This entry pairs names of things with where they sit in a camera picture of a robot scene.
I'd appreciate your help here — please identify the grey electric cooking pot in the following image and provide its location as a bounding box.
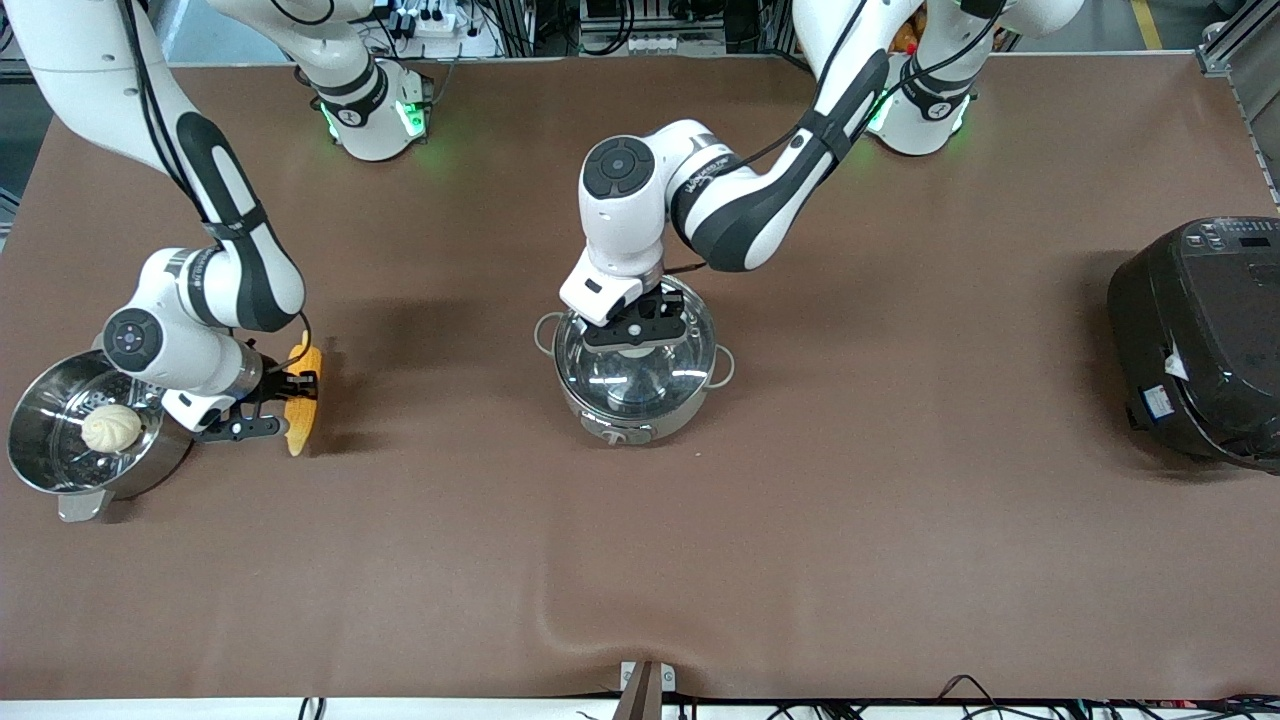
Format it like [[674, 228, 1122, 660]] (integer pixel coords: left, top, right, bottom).
[[534, 270, 736, 448]]

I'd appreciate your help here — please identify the white power strip with plugs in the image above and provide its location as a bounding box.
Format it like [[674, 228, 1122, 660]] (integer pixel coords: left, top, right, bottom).
[[383, 3, 456, 37]]

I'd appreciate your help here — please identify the stainless steel steamer pot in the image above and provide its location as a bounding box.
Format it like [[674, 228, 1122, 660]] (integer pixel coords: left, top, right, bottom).
[[7, 350, 196, 523]]

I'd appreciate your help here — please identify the aluminium frame profile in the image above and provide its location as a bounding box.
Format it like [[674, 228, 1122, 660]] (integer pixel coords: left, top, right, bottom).
[[1197, 0, 1280, 79]]

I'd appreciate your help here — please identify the white steamed bun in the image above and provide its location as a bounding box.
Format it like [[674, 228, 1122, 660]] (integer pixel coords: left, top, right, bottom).
[[80, 404, 144, 453]]

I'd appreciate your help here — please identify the black rice cooker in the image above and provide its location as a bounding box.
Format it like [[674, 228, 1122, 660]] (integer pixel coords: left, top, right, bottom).
[[1107, 215, 1280, 473]]

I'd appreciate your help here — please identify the brown table mat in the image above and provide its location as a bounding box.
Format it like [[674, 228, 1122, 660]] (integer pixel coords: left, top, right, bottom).
[[0, 55, 1280, 701]]

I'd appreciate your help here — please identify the black cable bundle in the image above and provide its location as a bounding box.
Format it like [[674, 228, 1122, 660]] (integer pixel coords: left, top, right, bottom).
[[760, 675, 1280, 720]]

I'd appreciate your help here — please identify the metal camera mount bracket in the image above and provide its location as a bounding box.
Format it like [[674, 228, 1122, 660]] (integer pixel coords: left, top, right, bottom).
[[612, 660, 677, 720]]

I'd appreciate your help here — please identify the yellow corn cob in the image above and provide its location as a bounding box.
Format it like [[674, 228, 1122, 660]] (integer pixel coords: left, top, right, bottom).
[[283, 332, 323, 457]]

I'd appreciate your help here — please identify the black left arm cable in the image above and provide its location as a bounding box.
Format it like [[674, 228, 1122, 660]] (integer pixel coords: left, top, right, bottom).
[[665, 0, 1006, 276]]

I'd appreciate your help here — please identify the glass pot lid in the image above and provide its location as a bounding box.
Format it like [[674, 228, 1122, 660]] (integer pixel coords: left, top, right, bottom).
[[553, 275, 718, 419]]

